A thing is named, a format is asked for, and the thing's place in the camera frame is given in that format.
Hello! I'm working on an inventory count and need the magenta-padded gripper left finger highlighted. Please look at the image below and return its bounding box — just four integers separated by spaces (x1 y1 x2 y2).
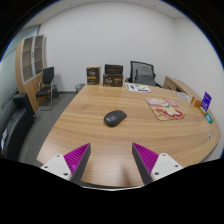
39 142 92 185

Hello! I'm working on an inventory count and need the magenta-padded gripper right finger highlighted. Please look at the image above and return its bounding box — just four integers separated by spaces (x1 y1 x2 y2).
131 142 184 186

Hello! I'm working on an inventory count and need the black computer mouse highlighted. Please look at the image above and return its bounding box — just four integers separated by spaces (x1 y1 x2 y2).
103 109 128 128

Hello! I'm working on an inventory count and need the pink and red printed mouse pad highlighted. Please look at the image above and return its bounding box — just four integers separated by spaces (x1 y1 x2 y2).
145 97 186 122

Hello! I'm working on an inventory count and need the black leather sofa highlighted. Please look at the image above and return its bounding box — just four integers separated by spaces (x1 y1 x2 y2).
0 92 37 161

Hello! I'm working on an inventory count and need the grey waste bin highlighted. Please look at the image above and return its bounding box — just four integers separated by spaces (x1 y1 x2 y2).
74 83 86 94

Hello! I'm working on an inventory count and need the round grey disc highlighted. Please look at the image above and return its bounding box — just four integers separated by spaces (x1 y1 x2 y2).
175 91 192 102

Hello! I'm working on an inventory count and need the white sticker sheet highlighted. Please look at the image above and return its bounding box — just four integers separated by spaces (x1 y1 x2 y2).
124 82 152 93

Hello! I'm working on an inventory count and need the small teal box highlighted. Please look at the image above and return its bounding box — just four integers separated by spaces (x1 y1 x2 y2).
204 112 215 124

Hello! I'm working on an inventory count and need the small orange box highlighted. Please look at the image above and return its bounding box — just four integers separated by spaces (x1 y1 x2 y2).
190 96 203 108

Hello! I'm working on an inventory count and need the wooden side desk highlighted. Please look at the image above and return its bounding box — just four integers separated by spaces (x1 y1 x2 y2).
162 75 201 101

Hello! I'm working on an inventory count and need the purple sign card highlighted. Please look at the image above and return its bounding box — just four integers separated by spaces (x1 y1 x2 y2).
200 91 213 112

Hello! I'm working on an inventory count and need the grey backpack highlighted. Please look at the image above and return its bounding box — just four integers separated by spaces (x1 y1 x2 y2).
134 66 157 87

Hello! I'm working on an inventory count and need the tall brown carton box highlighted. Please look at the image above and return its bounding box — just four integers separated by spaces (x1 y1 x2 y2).
86 65 102 86

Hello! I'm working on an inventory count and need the wide brown carton box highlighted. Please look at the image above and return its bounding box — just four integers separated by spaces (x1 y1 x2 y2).
102 73 124 88

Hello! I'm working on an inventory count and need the black visitor chair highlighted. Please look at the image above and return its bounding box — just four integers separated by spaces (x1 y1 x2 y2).
35 66 61 112

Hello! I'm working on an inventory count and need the wooden shelf unit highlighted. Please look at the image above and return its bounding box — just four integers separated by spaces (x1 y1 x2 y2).
14 34 48 111

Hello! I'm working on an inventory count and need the black mesh office chair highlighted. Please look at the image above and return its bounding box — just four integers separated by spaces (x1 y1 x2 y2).
124 60 163 89

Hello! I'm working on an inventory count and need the black carton box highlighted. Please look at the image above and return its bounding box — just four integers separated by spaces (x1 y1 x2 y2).
104 63 124 76

